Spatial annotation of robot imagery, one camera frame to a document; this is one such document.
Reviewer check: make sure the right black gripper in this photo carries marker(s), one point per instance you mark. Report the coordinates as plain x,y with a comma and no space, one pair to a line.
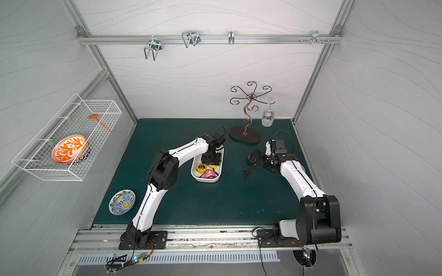
258,160

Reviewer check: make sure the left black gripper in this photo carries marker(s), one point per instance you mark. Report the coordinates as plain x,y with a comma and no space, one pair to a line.
210,158

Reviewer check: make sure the yellow deli tape measure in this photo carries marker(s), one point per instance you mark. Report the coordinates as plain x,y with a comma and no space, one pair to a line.
201,168

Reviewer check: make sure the pink tape measure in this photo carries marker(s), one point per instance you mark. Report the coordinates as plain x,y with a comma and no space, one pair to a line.
210,174

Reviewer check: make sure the white plastic storage box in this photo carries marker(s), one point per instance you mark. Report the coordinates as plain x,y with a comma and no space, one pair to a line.
198,176

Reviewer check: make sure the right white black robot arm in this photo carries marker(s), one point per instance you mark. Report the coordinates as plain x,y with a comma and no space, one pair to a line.
318,220

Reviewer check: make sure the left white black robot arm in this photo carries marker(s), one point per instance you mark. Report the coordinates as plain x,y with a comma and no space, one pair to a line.
163,175

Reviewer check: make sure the copper scroll glass stand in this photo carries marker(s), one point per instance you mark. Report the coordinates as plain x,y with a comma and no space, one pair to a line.
244,133

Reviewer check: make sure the clear wine glass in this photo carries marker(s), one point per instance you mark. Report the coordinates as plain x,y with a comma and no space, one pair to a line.
268,115

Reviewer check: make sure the blue yellow patterned plate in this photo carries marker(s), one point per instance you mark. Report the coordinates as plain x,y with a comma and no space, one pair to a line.
122,202

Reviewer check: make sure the metal loop hook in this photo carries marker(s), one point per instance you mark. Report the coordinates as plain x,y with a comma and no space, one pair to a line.
191,38

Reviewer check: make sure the small metal clip hook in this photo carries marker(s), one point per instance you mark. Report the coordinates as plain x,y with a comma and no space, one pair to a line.
231,37

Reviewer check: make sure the metal double hook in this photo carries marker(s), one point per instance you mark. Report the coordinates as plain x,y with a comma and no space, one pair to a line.
153,48

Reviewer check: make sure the orange spatula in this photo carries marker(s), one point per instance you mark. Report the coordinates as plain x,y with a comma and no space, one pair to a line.
96,118

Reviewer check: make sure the orange patterned plate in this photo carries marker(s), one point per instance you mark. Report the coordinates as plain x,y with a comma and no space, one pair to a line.
70,149

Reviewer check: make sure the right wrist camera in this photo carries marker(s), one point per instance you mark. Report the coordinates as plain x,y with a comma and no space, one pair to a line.
275,146

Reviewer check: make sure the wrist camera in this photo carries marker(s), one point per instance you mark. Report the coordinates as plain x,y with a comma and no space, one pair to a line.
219,139
275,146

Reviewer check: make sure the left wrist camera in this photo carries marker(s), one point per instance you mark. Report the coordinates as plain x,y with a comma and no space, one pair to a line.
219,139

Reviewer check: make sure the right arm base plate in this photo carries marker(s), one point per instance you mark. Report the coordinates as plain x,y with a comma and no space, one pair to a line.
268,239

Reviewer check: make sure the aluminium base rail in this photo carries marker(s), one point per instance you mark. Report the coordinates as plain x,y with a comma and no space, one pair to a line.
106,238

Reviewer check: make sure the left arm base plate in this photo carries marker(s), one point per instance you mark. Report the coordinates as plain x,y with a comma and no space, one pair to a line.
135,241

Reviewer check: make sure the metal bracket hook right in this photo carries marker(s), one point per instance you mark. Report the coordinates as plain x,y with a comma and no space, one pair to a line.
315,39

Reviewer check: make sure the aluminium top rail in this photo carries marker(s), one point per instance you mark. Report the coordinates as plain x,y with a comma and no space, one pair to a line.
206,39

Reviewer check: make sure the white wire wall basket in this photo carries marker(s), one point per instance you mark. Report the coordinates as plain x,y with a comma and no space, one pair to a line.
71,119

